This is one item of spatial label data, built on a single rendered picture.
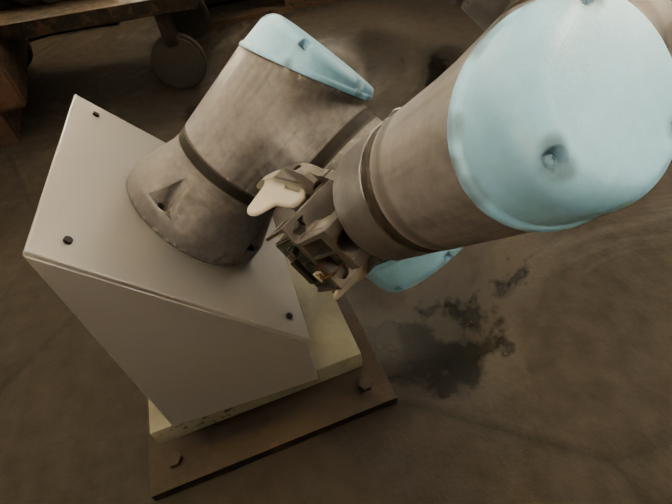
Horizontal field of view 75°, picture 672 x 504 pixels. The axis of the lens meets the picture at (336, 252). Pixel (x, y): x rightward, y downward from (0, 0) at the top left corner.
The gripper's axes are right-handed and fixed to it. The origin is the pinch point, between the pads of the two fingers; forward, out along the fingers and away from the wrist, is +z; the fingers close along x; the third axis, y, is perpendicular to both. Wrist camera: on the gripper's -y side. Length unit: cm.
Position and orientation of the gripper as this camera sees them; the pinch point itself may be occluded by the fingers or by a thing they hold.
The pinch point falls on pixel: (309, 230)
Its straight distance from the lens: 50.7
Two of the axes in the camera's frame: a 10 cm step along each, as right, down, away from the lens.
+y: -6.1, 7.0, -3.7
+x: 6.8, 7.0, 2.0
